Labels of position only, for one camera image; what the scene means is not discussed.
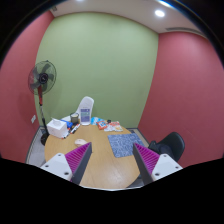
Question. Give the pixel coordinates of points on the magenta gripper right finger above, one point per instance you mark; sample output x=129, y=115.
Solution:
x=153, y=166

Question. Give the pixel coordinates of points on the red snack packet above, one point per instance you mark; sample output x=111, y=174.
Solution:
x=102, y=125

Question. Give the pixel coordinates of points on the black red marker pen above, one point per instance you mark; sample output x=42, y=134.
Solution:
x=74, y=129

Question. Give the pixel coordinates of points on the blue small box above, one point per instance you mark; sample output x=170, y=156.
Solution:
x=69, y=124

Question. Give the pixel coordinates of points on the black office chair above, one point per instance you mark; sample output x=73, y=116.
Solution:
x=173, y=145

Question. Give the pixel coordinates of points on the light blue packet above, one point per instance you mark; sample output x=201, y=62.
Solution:
x=95, y=120

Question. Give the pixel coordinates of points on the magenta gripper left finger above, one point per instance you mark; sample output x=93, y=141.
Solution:
x=70, y=166

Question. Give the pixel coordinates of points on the orange snack packet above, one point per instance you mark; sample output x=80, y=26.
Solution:
x=115, y=126

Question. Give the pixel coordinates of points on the dark round cup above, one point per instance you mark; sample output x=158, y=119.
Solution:
x=74, y=118

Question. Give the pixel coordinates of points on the beige computer mouse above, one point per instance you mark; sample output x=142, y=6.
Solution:
x=80, y=142

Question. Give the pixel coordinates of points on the white tissue box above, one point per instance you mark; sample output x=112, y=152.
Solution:
x=57, y=128

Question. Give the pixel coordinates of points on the blue patterned mouse pad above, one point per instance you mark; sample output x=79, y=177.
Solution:
x=122, y=144

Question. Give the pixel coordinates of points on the black standing fan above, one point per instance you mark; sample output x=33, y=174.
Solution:
x=41, y=79

